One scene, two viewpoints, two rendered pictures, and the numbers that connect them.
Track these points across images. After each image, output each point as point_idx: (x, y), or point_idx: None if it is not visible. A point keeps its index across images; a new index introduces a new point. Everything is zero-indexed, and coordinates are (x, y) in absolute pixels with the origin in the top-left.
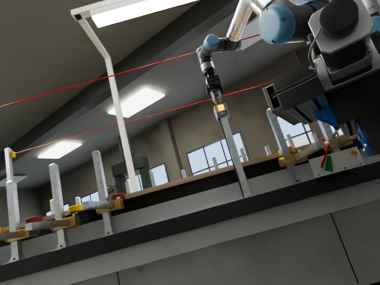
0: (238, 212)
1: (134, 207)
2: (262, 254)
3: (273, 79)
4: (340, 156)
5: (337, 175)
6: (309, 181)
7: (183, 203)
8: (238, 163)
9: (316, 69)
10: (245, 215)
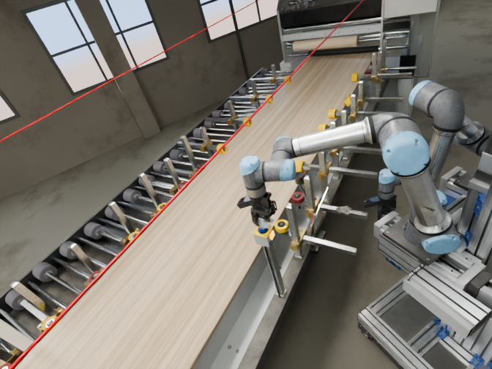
0: (284, 315)
1: None
2: None
3: (476, 325)
4: (316, 219)
5: (323, 239)
6: (309, 252)
7: (213, 334)
8: (279, 275)
9: (464, 288)
10: None
